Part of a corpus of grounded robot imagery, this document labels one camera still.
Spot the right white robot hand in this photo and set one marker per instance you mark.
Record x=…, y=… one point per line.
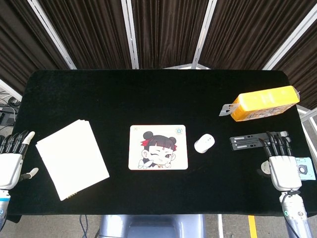
x=284, y=171

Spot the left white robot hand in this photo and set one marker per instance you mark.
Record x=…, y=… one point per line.
x=10, y=166

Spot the white computer mouse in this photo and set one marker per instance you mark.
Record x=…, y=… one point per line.
x=204, y=143

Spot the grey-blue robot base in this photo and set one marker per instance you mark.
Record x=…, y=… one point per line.
x=151, y=226

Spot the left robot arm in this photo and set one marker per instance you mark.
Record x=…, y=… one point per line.
x=3, y=205

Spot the cartoon girl mouse pad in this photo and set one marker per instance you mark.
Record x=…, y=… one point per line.
x=158, y=147

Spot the white paper cup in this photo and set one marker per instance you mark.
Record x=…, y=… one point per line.
x=266, y=166

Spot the teal small product box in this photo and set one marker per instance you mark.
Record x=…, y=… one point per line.
x=307, y=171

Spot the black folding laptop stand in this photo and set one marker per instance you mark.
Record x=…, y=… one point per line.
x=245, y=143

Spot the white paper notebook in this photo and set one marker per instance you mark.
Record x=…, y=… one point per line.
x=71, y=158

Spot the yellow snack package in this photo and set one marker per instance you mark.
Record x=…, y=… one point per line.
x=265, y=104

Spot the dark brown curtain panel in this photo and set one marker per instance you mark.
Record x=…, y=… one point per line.
x=302, y=67
x=17, y=42
x=91, y=32
x=247, y=32
x=168, y=32

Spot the black velvet tablecloth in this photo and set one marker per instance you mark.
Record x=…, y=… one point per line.
x=158, y=99

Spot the white metal floor frame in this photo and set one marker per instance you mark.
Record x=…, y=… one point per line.
x=308, y=116

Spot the white screen frame post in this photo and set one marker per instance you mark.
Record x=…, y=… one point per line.
x=10, y=90
x=289, y=37
x=204, y=34
x=131, y=34
x=52, y=34

